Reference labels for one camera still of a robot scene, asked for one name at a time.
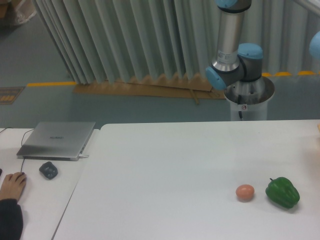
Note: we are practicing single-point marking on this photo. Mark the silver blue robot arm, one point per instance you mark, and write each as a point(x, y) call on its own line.
point(233, 61)

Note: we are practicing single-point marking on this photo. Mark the green bell pepper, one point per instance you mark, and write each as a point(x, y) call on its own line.
point(282, 192)

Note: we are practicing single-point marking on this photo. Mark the grey pleated curtain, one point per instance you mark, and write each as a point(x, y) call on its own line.
point(101, 40)

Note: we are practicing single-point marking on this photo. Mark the brown egg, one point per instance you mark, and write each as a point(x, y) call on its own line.
point(245, 192)

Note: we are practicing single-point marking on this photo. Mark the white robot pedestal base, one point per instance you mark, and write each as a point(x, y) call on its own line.
point(248, 101)

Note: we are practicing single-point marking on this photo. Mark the person's bare hand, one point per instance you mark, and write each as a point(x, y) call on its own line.
point(13, 186)

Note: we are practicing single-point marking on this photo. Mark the closed silver laptop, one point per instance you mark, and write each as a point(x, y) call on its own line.
point(57, 140)

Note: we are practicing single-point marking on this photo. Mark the dark sleeved forearm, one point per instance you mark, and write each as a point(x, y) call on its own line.
point(11, 220)

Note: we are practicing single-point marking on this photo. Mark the flat brown cardboard sheet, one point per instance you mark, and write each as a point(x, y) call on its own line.
point(195, 88)

